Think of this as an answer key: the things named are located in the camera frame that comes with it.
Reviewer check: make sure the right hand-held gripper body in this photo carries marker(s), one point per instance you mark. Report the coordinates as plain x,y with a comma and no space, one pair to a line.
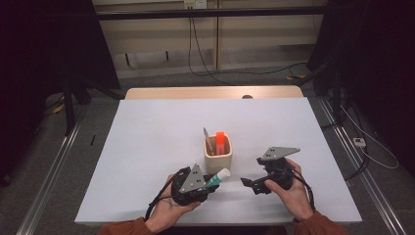
277,153

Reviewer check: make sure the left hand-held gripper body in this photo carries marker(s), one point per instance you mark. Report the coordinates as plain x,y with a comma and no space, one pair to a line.
192,182

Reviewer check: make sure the green and white glue stick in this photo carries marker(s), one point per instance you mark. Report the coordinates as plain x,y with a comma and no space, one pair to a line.
220,177

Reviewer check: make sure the beige square cup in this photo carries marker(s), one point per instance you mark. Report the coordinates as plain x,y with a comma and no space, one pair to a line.
218,163

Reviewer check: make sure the silver pen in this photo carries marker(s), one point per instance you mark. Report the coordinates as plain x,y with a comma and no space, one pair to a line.
208,140

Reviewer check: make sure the orange highlighter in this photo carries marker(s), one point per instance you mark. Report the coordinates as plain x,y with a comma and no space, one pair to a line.
220,142

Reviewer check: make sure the person's right hand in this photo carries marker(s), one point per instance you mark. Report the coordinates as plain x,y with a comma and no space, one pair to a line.
293,199

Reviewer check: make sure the person's left hand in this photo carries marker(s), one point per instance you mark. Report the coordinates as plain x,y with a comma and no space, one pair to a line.
166,212

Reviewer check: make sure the white table mat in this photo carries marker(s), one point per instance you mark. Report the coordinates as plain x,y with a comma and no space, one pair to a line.
147,147

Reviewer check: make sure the dark round table grommet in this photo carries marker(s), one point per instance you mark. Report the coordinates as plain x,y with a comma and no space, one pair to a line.
247,96

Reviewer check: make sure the yellow floor tape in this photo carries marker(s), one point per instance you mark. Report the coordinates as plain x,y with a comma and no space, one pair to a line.
58,108
295,77

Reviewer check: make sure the black metal stand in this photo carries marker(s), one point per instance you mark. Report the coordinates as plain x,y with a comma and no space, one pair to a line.
336,98
68,107

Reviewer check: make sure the white floor power adapter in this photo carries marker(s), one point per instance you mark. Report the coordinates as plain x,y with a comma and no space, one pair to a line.
359,142

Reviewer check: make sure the small black floor strip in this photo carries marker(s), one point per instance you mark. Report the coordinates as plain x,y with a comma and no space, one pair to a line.
93,140

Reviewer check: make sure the black curtain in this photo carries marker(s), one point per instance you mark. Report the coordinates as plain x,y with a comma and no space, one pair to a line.
39,65
385,65

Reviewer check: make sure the black horizontal bar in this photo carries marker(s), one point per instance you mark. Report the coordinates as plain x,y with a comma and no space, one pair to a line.
208,13

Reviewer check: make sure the metal floor rail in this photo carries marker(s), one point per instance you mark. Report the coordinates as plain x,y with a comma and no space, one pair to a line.
365,182
49,182

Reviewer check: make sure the white wall socket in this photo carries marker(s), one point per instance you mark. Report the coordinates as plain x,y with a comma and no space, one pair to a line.
195,4

